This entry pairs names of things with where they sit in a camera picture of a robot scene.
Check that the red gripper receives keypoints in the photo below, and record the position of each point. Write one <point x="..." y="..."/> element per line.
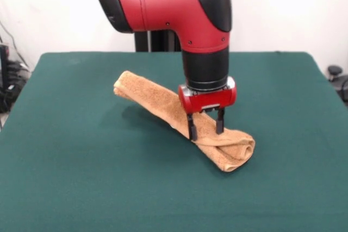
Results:
<point x="209" y="99"/>

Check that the orange terry towel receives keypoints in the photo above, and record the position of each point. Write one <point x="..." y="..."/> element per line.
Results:
<point x="152" y="93"/>

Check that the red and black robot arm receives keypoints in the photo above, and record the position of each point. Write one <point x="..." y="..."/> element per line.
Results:
<point x="168" y="1"/>

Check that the dark green table cloth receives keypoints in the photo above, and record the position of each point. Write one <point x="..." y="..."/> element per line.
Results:
<point x="81" y="161"/>

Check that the black office chair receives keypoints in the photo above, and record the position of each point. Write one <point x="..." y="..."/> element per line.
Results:
<point x="337" y="77"/>

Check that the black electronics box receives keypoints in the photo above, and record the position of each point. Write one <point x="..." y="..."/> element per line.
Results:
<point x="3" y="58"/>

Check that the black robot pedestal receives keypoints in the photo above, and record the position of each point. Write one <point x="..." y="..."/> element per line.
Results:
<point x="157" y="41"/>

